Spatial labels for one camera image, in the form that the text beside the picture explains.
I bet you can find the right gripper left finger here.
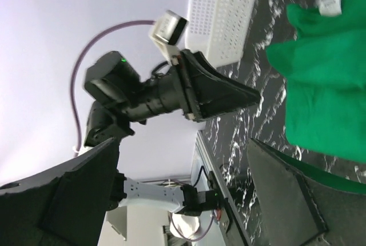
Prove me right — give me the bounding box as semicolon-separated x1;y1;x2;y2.
1;138;119;245

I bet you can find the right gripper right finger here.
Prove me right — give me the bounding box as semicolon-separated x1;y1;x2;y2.
247;139;365;245

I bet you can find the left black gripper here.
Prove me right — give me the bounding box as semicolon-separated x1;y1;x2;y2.
125;50;261;122

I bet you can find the green t shirt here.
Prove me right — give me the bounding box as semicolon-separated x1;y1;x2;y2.
266;0;365;162

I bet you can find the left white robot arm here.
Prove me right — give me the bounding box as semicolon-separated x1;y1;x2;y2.
84;49;260;216

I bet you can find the black marble pattern mat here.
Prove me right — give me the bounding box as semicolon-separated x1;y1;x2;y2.
202;0;365;245

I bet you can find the white plastic basket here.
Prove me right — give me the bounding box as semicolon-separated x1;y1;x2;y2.
185;0;256;68

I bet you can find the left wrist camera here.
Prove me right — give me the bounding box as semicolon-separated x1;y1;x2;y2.
149;10;188;66

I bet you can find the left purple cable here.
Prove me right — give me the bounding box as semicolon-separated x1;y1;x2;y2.
70;19;157;155

